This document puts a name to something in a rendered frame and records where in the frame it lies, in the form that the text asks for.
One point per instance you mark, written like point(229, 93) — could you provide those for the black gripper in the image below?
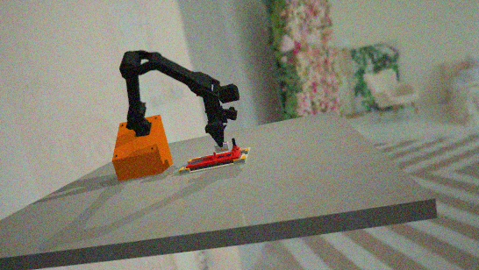
point(215, 126)

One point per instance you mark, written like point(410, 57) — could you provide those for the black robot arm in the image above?
point(198, 82)

